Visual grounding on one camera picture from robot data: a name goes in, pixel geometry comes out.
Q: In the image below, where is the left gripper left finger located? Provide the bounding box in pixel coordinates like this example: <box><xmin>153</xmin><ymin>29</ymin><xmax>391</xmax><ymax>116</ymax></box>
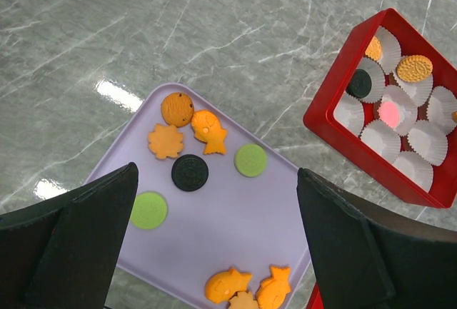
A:
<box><xmin>1</xmin><ymin>163</ymin><xmax>139</xmax><ymax>308</ymax></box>

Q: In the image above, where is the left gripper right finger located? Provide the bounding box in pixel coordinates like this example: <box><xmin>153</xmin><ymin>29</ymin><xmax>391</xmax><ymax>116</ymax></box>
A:
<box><xmin>297</xmin><ymin>168</ymin><xmax>456</xmax><ymax>308</ymax></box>

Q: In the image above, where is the pink sandwich cookie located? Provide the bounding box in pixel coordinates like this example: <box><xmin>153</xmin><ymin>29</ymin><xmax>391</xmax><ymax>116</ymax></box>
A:
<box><xmin>378</xmin><ymin>101</ymin><xmax>400</xmax><ymax>129</ymax></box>

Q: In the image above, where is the green sandwich cookie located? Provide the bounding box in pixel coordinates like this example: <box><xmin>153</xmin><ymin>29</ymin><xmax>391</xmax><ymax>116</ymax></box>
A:
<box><xmin>234</xmin><ymin>143</ymin><xmax>268</xmax><ymax>178</ymax></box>
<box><xmin>130</xmin><ymin>191</ymin><xmax>168</xmax><ymax>230</ymax></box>

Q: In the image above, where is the black sandwich cookie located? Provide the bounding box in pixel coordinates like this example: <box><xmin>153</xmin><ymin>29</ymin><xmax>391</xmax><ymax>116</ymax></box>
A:
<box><xmin>346</xmin><ymin>69</ymin><xmax>372</xmax><ymax>98</ymax></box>
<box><xmin>171</xmin><ymin>154</ymin><xmax>209</xmax><ymax>192</ymax></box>

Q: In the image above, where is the orange round cookie hidden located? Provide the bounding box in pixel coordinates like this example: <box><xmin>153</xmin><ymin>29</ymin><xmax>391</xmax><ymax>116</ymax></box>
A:
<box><xmin>396</xmin><ymin>55</ymin><xmax>433</xmax><ymax>83</ymax></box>

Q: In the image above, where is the orange round sandwich cookie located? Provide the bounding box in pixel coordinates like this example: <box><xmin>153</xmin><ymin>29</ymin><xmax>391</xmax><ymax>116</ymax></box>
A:
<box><xmin>364</xmin><ymin>36</ymin><xmax>383</xmax><ymax>61</ymax></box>

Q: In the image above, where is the red box lid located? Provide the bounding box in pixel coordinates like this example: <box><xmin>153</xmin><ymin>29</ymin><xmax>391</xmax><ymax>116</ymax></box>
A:
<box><xmin>306</xmin><ymin>283</ymin><xmax>323</xmax><ymax>309</ymax></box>

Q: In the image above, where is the orange fish cookie right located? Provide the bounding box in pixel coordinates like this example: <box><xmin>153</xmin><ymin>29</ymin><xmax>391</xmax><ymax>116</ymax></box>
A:
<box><xmin>256</xmin><ymin>265</ymin><xmax>291</xmax><ymax>309</ymax></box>

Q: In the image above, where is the orange fish cookie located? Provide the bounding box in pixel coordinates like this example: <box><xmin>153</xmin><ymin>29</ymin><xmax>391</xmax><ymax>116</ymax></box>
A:
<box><xmin>256</xmin><ymin>265</ymin><xmax>291</xmax><ymax>309</ymax></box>
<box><xmin>204</xmin><ymin>267</ymin><xmax>253</xmax><ymax>304</ymax></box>
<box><xmin>191</xmin><ymin>110</ymin><xmax>227</xmax><ymax>155</ymax></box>

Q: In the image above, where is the orange leaf cookie bottom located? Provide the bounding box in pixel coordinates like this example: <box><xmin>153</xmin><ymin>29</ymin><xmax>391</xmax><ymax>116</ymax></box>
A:
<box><xmin>228</xmin><ymin>291</ymin><xmax>259</xmax><ymax>309</ymax></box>

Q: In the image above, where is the orange leaf cookie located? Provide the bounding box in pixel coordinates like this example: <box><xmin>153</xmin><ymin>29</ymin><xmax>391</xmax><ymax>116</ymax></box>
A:
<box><xmin>228</xmin><ymin>291</ymin><xmax>259</xmax><ymax>309</ymax></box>
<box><xmin>147</xmin><ymin>123</ymin><xmax>184</xmax><ymax>160</ymax></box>

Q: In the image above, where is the red cookie box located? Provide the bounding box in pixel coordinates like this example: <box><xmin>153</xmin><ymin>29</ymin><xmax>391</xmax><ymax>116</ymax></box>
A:
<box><xmin>303</xmin><ymin>8</ymin><xmax>456</xmax><ymax>208</ymax></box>

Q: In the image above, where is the orange fish cookie bottom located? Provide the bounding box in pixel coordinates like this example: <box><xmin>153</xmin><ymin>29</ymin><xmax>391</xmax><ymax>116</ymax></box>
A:
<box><xmin>204</xmin><ymin>267</ymin><xmax>253</xmax><ymax>304</ymax></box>

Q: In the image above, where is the orange leaf cookie top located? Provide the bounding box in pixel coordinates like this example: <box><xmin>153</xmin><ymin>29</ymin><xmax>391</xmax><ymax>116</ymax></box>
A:
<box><xmin>147</xmin><ymin>123</ymin><xmax>184</xmax><ymax>160</ymax></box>

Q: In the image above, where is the lavender plastic tray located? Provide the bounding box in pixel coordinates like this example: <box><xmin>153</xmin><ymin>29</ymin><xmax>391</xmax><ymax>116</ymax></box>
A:
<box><xmin>89</xmin><ymin>83</ymin><xmax>311</xmax><ymax>308</ymax></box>

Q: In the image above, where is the chocolate chip cookie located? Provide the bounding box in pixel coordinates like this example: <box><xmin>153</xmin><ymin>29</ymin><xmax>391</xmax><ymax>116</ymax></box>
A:
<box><xmin>161</xmin><ymin>92</ymin><xmax>194</xmax><ymax>128</ymax></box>

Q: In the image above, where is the orange fish cookie top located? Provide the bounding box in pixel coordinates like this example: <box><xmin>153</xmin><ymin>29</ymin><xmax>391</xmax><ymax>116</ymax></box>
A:
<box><xmin>191</xmin><ymin>110</ymin><xmax>227</xmax><ymax>155</ymax></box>

